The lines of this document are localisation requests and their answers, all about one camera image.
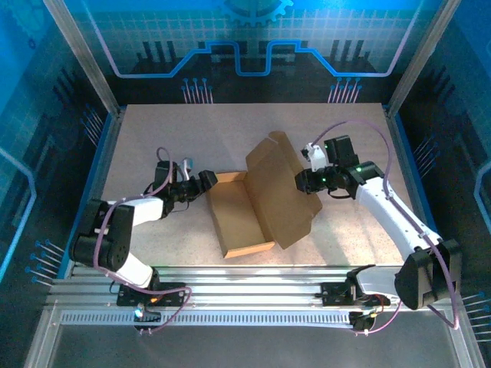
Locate brown cardboard paper box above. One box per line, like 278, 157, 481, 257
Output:
206, 130, 324, 260

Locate grey front platform panel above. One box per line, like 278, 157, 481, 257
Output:
23, 302, 485, 368

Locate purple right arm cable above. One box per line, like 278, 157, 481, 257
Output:
311, 119, 462, 337

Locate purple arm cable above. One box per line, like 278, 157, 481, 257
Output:
94, 146, 193, 337
311, 119, 462, 337

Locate aluminium side rail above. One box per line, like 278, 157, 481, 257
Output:
383, 103, 450, 271
57, 107, 127, 279

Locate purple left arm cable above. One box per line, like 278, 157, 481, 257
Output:
94, 146, 193, 337

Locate aluminium front frame rails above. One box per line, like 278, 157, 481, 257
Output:
45, 264, 463, 310

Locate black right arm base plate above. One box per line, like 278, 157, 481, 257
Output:
320, 281, 391, 307

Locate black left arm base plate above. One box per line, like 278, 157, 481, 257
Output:
117, 281, 186, 307

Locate black cable connector block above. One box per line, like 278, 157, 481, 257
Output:
348, 310, 376, 333
133, 305, 162, 331

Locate slotted grey cable duct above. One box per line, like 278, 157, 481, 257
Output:
60, 310, 356, 327

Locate aluminium corner post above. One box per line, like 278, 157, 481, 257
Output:
41, 0, 123, 116
386, 0, 463, 116

